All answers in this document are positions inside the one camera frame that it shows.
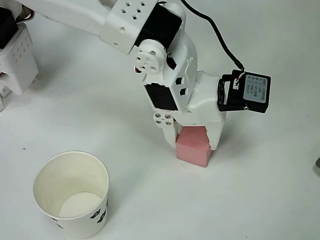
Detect black camera cable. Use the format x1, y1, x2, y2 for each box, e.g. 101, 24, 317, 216
179, 0, 246, 90

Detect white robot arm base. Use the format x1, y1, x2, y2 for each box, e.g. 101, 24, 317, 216
0, 4, 40, 113

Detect white paper cup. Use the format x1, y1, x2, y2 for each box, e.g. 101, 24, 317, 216
32, 150, 111, 225

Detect pink foam cube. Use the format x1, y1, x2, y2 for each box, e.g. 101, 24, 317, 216
175, 126, 214, 168

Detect black camera box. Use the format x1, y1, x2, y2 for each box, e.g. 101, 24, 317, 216
216, 69, 273, 114

